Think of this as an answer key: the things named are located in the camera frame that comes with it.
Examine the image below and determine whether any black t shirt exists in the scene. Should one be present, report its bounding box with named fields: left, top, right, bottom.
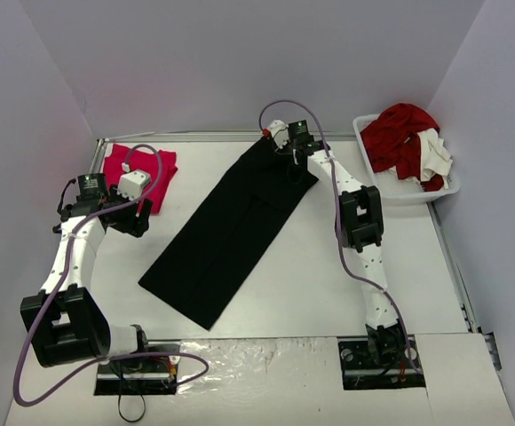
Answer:
left=139, top=138, right=317, bottom=330

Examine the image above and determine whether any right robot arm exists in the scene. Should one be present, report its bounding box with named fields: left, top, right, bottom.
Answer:
left=263, top=120, right=406, bottom=367

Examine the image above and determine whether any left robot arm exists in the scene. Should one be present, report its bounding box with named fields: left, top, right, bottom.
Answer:
left=20, top=170, right=152, bottom=371

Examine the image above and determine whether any folded pink t shirt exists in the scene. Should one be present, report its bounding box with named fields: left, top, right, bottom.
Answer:
left=103, top=144, right=178, bottom=215

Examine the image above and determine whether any red t shirt in basket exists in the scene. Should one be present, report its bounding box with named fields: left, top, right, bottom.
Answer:
left=360, top=103, right=448, bottom=192

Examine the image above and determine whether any white plastic basket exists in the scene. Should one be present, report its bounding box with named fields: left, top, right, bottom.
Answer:
left=353, top=114, right=461, bottom=205

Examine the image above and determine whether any white t shirt in basket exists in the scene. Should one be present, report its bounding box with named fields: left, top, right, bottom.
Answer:
left=416, top=128, right=453, bottom=188

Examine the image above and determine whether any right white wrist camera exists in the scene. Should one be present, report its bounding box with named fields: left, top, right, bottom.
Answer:
left=263, top=120, right=289, bottom=149

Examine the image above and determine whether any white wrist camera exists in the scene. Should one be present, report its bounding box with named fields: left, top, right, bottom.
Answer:
left=116, top=170, right=151, bottom=200
left=263, top=120, right=289, bottom=149

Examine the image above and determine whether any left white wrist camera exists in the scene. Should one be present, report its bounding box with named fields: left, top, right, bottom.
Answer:
left=116, top=170, right=151, bottom=200

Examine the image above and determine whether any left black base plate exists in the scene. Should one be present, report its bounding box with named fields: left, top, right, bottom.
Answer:
left=93, top=357, right=178, bottom=396

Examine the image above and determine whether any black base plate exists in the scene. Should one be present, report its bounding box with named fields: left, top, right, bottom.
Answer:
left=93, top=357, right=178, bottom=396
left=337, top=337, right=426, bottom=391

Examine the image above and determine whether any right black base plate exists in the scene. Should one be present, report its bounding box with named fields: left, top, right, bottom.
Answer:
left=337, top=337, right=426, bottom=391

